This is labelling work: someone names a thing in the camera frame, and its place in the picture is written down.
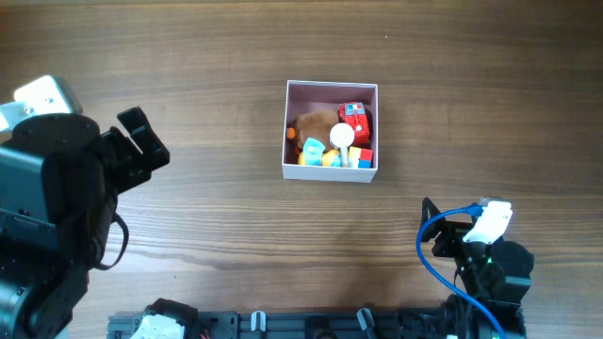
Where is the white box with pink interior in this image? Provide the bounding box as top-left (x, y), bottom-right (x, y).
top-left (281, 80), bottom-right (379, 183)

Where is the colourful two-by-two puzzle cube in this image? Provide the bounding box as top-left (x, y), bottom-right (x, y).
top-left (349, 147), bottom-right (373, 169)

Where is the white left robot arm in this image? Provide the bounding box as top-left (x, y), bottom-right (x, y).
top-left (1, 75), bottom-right (170, 338)

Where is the red toy fire truck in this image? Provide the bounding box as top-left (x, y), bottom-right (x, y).
top-left (338, 102), bottom-right (371, 145)

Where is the brown plush toy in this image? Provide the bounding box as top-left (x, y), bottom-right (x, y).
top-left (285, 109), bottom-right (340, 151)

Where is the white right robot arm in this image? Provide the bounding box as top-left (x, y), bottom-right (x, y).
top-left (416, 197), bottom-right (535, 339)

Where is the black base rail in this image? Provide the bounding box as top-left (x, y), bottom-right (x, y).
top-left (106, 296), bottom-right (501, 339)

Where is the pig face rattle drum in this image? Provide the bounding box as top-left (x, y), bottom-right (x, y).
top-left (330, 122), bottom-right (354, 168)

